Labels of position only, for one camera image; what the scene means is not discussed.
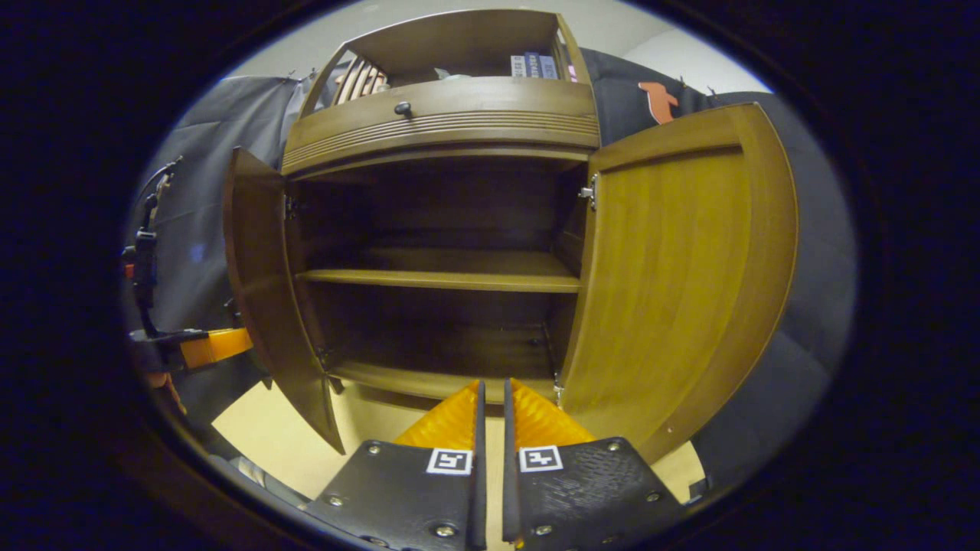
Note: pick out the wooden inner cabinet shelf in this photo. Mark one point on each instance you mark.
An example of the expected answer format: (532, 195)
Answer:
(444, 272)

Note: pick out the wooden cabinet door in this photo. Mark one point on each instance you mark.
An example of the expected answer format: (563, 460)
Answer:
(674, 268)
(264, 291)

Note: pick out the black backdrop cloth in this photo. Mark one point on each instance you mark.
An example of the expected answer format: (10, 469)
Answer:
(199, 153)

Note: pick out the black round drawer knob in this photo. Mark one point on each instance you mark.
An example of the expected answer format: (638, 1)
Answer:
(403, 109)

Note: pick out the dark blue book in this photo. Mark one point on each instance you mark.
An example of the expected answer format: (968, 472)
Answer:
(533, 65)

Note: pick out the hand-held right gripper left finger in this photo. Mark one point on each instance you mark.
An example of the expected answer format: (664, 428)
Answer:
(398, 497)

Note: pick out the wooden double-door shoe cabinet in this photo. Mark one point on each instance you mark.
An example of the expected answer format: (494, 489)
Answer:
(444, 38)

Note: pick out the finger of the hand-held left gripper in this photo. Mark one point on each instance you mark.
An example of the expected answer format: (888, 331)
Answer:
(218, 346)

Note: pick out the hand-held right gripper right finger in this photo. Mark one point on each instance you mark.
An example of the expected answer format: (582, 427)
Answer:
(582, 490)

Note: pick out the wooden cabinet drawer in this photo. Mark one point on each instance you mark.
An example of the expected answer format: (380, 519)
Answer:
(490, 107)

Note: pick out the white cup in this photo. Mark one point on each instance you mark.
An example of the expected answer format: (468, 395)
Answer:
(452, 74)

